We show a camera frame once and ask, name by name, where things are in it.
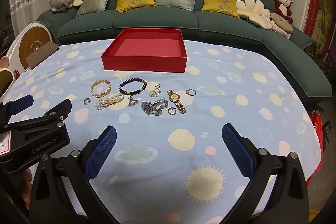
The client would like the red monkey plush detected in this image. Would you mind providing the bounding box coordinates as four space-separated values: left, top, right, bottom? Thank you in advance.
272 0 294 24

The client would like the gold wristwatch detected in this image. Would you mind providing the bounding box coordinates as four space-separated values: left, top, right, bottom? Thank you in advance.
167 90 187 115

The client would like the white flower cushion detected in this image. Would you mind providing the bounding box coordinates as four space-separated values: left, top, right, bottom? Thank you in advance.
235 0 272 30

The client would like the black bead bracelet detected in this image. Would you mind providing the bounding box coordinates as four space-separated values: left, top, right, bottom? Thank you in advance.
119 78 147 95

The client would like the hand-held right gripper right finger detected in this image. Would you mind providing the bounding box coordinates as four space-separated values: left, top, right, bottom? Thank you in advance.
222 123 310 224

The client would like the red cardboard box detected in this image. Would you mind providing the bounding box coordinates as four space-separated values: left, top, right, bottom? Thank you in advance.
101 28 189 73

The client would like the silver wristwatch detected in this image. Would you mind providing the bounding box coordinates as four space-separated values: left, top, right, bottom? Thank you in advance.
141 99 169 116

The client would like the gold chain bracelet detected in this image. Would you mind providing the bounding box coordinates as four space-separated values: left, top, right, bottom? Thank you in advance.
91 80 112 98

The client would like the pearl bracelet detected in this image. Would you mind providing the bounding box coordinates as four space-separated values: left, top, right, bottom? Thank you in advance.
95 93 125 110

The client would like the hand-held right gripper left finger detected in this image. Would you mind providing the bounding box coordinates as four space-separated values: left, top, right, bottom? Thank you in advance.
29 125 121 224

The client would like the brown suede pad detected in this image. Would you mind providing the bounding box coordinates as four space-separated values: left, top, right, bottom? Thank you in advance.
25 42 60 69

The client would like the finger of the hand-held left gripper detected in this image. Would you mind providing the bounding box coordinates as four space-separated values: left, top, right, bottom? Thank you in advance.
0 94 34 122
7 99 72 143

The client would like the cream oval ornament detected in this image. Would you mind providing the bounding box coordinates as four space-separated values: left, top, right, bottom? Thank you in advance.
0 68 17 98

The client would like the blue planet print tablecloth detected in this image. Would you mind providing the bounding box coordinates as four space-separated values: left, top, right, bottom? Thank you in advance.
0 39 323 224

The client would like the white round wood-faced appliance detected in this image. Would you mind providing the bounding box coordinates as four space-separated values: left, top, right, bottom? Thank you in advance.
5 23 59 72

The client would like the green fabric sofa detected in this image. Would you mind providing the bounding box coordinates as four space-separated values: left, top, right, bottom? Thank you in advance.
36 0 332 98

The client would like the dark patterned cushion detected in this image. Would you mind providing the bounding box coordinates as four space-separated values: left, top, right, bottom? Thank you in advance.
241 17 260 28

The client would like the tan round cushion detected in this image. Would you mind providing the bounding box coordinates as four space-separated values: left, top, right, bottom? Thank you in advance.
270 13 294 39

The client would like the peach petal cushion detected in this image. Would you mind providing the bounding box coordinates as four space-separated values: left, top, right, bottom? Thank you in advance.
16 169 33 214

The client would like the red bag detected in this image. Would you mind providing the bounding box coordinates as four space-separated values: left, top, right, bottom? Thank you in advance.
310 112 326 172

